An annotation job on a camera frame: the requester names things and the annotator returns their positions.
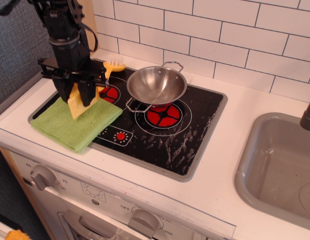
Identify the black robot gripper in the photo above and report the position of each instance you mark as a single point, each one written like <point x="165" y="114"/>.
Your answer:
<point x="72" y="64"/>

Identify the grey faucet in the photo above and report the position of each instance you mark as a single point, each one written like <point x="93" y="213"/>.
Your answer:
<point x="305" y="119"/>

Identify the small steel wok pan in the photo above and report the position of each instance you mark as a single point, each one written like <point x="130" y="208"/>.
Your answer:
<point x="155" y="86"/>

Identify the wooden side post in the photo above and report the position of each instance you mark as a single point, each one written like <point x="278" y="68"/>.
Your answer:
<point x="89" y="16"/>

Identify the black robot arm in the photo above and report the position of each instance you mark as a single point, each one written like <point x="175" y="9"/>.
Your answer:
<point x="63" y="21"/>

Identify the green microfiber cloth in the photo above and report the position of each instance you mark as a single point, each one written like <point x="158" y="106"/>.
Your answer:
<point x="57" y="124"/>

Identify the grey toy sink basin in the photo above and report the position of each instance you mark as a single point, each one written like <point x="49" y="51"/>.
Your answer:
<point x="273" y="175"/>

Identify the yellow toy cheese wedge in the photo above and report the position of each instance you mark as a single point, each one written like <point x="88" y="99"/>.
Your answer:
<point x="75" y="103"/>

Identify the grey oven knob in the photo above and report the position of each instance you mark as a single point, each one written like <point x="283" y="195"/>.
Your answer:
<point x="144" y="223"/>
<point x="42" y="177"/>

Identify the grey oven door handle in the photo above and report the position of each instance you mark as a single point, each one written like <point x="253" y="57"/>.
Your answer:
<point x="89" y="227"/>

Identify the grey right oven knob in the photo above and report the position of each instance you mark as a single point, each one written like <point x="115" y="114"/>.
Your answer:
<point x="144" y="223"/>

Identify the orange black striped object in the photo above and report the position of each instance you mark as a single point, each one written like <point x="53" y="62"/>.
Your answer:
<point x="17" y="235"/>

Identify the grey left oven knob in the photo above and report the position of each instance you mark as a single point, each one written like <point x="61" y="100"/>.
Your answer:
<point x="42" y="177"/>

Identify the black toy stove top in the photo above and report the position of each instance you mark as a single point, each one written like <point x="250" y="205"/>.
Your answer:
<point x="168" y="140"/>

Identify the yellow dish brush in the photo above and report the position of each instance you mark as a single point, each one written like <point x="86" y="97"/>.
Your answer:
<point x="114" y="63"/>

